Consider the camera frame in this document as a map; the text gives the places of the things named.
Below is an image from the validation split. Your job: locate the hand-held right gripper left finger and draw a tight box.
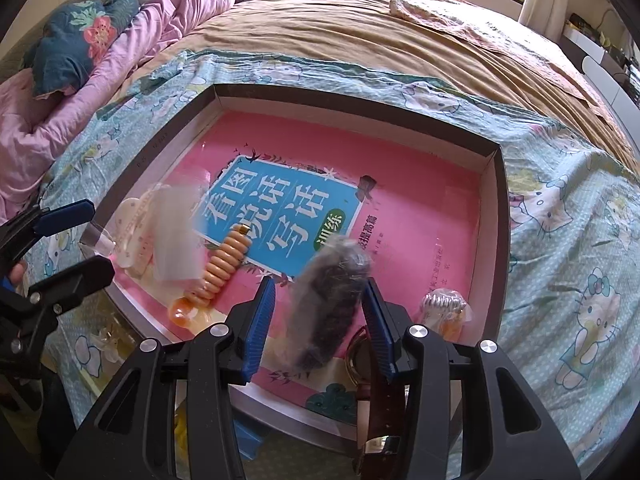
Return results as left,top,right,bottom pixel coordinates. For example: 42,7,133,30
55,276,277,480

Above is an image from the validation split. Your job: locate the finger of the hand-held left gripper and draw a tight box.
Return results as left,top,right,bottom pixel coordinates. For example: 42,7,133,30
26,255,117,317
0,199,96,262

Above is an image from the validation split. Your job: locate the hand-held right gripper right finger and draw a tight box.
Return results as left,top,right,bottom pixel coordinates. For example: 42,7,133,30
361,277,583,480

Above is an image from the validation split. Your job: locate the clear bag of dark beads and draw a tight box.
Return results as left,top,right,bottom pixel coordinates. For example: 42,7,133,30
285,237,373,373

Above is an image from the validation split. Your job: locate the gold ribbed jewelry packet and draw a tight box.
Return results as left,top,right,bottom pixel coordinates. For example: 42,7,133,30
420,287,473,336

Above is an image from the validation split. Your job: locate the white hair claw clip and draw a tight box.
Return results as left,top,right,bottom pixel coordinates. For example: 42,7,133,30
115,185,166,278

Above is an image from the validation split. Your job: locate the orange spiral hair tie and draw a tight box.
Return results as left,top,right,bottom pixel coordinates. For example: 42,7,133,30
167,225,252,331

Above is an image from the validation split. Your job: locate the brown headband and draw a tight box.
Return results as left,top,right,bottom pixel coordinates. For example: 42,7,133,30
345,325,416,480

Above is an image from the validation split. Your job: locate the clear earring bag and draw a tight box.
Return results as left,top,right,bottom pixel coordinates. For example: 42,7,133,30
80,182,206,283

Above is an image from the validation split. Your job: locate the dark cardboard box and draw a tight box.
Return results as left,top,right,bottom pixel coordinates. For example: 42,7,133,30
82,84,511,466

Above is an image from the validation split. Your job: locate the person's left hand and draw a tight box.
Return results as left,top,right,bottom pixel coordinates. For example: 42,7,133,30
7,259,30,291

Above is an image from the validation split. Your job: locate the cream flower hair clip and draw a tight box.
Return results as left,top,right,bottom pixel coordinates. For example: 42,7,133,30
92,327,128,358

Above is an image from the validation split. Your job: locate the yellow plastic packet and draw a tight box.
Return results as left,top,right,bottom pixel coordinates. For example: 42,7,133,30
171,382,191,443

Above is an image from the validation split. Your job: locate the pink book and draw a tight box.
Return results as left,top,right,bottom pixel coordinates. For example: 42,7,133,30
107,110,486,426

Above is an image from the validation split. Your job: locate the cartoon cat printed bedsheet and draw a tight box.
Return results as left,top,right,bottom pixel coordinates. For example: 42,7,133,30
20,50,640,466

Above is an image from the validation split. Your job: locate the dark blue floral pillow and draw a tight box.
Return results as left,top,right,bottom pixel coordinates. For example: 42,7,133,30
25,0,141,98

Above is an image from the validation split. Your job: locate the pink quilt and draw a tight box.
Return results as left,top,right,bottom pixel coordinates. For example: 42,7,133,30
0,0,251,221

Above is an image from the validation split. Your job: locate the brown blanket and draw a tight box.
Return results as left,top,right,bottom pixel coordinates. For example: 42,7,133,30
140,0,640,176

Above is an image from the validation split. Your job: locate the pink patterned cloth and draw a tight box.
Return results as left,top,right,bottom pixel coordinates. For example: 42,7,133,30
390,0,481,26

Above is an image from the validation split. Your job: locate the grey and white cabinet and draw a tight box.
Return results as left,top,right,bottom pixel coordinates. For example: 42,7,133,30
560,20,640,106

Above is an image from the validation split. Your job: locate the cream curtain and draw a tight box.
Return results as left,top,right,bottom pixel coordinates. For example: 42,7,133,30
521,0,556,36

